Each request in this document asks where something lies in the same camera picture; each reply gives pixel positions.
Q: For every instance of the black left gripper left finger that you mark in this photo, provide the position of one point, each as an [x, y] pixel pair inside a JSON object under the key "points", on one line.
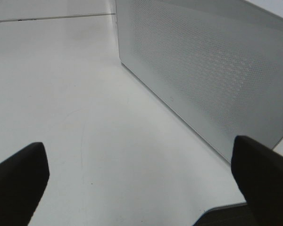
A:
{"points": [[23, 179]]}

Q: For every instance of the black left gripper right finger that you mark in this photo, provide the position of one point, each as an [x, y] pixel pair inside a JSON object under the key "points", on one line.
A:
{"points": [[258, 172]]}

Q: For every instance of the white microwave door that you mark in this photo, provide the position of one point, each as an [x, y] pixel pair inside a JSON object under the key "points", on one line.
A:
{"points": [[218, 64]]}

